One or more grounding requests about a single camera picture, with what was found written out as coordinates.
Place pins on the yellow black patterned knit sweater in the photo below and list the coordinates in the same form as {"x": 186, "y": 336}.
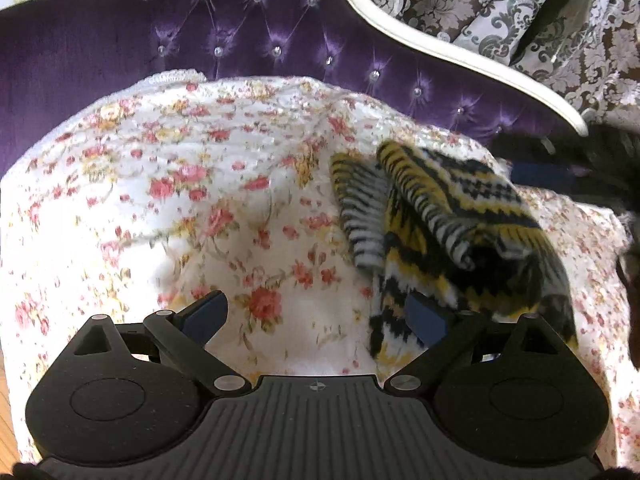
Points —
{"x": 450, "y": 210}

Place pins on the white floral blanket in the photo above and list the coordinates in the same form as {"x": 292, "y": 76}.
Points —
{"x": 175, "y": 185}

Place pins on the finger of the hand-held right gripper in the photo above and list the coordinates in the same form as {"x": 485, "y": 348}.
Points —
{"x": 542, "y": 174}

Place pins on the purple tufted sofa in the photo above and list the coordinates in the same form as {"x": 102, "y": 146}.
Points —
{"x": 240, "y": 20}

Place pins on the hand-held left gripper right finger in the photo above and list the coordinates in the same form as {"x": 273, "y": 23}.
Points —
{"x": 425, "y": 322}

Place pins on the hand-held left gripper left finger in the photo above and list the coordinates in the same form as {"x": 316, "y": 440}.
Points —
{"x": 207, "y": 317}

